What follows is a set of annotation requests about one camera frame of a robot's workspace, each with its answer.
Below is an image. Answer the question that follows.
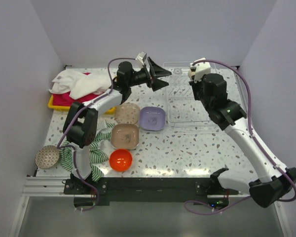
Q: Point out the brown square plate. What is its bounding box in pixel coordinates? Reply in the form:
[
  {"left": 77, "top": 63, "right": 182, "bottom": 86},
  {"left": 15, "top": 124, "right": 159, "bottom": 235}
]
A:
[{"left": 111, "top": 123, "right": 139, "bottom": 150}]

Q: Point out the clear glass cup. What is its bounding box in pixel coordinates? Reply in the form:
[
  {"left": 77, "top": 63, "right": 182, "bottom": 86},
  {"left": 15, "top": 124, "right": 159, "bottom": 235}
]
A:
[{"left": 173, "top": 68, "right": 183, "bottom": 76}]

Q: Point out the purple cable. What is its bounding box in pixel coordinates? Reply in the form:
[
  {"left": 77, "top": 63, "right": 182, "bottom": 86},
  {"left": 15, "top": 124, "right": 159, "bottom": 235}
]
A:
[
  {"left": 56, "top": 58, "right": 144, "bottom": 212},
  {"left": 184, "top": 59, "right": 296, "bottom": 213}
]

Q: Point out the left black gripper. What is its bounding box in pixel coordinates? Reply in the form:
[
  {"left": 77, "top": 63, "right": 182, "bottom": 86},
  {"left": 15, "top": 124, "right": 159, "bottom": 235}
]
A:
[{"left": 127, "top": 57, "right": 172, "bottom": 92}]

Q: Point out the aluminium frame rail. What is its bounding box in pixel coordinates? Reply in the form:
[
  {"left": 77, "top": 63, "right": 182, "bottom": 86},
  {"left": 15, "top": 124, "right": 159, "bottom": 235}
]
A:
[{"left": 21, "top": 177, "right": 68, "bottom": 197}]

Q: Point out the yellow plastic tray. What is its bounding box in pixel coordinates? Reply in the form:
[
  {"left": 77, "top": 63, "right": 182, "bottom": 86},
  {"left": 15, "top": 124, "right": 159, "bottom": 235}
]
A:
[{"left": 48, "top": 93, "right": 103, "bottom": 111}]

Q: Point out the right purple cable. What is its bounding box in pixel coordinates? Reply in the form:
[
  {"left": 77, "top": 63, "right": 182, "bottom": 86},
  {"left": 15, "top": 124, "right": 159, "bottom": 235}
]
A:
[{"left": 184, "top": 59, "right": 296, "bottom": 213}]

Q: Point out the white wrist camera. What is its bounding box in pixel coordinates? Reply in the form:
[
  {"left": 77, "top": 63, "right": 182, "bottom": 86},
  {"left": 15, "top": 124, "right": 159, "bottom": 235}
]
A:
[
  {"left": 188, "top": 58, "right": 211, "bottom": 82},
  {"left": 135, "top": 51, "right": 147, "bottom": 67}
]

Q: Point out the clear brown glass plate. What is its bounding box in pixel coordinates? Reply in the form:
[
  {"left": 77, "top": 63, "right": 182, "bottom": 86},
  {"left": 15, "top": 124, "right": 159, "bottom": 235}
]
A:
[{"left": 114, "top": 103, "right": 141, "bottom": 124}]

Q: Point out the purple square plate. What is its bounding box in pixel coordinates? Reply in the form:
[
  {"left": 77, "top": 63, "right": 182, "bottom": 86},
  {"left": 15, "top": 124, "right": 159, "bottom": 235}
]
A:
[{"left": 139, "top": 107, "right": 166, "bottom": 131}]

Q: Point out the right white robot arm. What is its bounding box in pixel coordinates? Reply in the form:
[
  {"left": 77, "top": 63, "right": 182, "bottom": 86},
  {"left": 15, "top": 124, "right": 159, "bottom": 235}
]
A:
[{"left": 189, "top": 74, "right": 296, "bottom": 208}]

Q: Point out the white wire dish rack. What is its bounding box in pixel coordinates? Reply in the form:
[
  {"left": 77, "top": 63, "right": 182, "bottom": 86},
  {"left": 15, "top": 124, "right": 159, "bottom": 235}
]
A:
[{"left": 163, "top": 62, "right": 218, "bottom": 132}]

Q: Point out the patterned ceramic bowl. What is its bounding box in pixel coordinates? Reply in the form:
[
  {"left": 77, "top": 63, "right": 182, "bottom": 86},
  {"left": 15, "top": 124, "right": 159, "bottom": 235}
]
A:
[{"left": 35, "top": 145, "right": 60, "bottom": 169}]

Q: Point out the green striped cloth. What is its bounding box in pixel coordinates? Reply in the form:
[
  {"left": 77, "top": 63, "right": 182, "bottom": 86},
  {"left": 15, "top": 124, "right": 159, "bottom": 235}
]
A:
[{"left": 59, "top": 121, "right": 115, "bottom": 182}]

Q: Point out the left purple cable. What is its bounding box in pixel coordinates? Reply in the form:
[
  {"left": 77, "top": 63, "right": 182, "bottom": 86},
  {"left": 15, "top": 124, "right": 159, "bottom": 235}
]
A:
[{"left": 56, "top": 58, "right": 144, "bottom": 212}]

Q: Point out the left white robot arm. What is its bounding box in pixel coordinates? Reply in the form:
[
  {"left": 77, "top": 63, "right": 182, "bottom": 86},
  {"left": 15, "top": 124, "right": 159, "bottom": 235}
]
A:
[{"left": 61, "top": 52, "right": 172, "bottom": 194}]

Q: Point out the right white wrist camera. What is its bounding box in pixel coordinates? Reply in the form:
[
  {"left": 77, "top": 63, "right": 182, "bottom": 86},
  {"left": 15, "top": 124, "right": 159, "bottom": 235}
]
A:
[{"left": 188, "top": 58, "right": 211, "bottom": 82}]

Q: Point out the magenta cloth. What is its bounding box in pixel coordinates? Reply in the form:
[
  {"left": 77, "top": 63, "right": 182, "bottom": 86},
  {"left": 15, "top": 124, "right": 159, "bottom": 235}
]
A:
[{"left": 49, "top": 71, "right": 96, "bottom": 106}]

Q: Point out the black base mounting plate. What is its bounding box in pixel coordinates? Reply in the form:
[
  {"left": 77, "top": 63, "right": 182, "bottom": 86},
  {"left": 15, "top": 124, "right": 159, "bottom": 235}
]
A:
[{"left": 62, "top": 176, "right": 239, "bottom": 208}]

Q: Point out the white towel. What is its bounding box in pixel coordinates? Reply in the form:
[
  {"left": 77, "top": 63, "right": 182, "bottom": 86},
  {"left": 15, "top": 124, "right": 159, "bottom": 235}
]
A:
[{"left": 49, "top": 69, "right": 111, "bottom": 100}]

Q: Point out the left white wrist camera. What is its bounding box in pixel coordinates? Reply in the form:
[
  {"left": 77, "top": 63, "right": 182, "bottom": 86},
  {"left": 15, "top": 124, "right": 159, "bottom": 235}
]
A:
[{"left": 135, "top": 51, "right": 147, "bottom": 67}]

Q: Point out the orange plastic bowl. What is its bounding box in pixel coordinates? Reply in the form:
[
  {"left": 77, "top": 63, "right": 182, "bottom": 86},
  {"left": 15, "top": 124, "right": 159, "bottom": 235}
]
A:
[{"left": 109, "top": 149, "right": 133, "bottom": 172}]

